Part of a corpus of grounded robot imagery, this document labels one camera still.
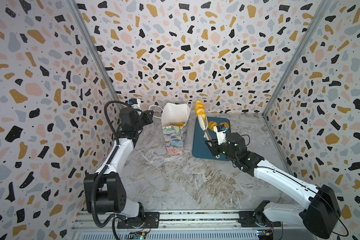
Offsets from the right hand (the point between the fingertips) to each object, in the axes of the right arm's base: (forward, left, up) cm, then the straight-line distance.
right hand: (205, 138), depth 76 cm
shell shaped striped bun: (+27, -18, -21) cm, 39 cm away
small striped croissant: (+15, +3, +6) cm, 16 cm away
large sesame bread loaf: (+25, +15, -18) cm, 34 cm away
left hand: (+14, +28, +7) cm, 32 cm away
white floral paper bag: (+23, +18, -9) cm, 30 cm away
